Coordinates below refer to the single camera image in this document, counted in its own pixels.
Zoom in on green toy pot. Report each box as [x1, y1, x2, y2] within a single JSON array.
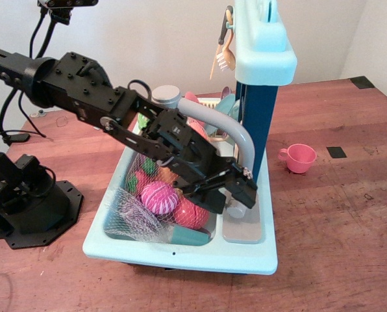
[[138, 113, 150, 130]]

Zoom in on blue toy shelf tower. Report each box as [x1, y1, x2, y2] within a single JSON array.
[[234, 1, 297, 178]]

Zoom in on orange toy brush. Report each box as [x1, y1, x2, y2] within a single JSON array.
[[209, 5, 236, 80]]

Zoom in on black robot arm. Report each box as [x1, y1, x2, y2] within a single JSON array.
[[0, 49, 257, 214]]

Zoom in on pink toy cup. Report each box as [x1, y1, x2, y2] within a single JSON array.
[[277, 144, 317, 174]]

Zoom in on teal toy cup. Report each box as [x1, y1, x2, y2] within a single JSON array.
[[170, 226, 209, 246]]

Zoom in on black tape corner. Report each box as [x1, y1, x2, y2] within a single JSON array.
[[349, 76, 375, 89]]

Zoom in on light blue toy sink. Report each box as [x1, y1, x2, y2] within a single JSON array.
[[82, 142, 278, 275]]

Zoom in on pink toy plate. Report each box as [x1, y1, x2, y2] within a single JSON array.
[[184, 91, 200, 103]]

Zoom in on black cable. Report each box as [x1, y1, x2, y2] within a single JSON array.
[[0, 9, 56, 144]]

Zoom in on teal toy plate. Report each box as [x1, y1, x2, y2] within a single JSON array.
[[215, 94, 240, 133]]

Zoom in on overhead camera bar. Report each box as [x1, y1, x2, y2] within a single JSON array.
[[37, 0, 99, 25]]

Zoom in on black tape square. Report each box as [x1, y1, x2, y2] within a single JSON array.
[[327, 146, 347, 159]]

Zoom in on grey faucet lever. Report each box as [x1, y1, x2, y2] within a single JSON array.
[[226, 199, 248, 218]]

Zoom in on mesh bag of toy food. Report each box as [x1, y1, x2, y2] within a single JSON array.
[[104, 153, 210, 244]]

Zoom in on grey toy faucet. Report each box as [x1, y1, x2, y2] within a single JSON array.
[[151, 84, 266, 244]]

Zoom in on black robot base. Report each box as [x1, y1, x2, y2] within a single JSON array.
[[0, 152, 83, 249]]

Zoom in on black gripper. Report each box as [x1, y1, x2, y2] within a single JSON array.
[[162, 136, 258, 214]]

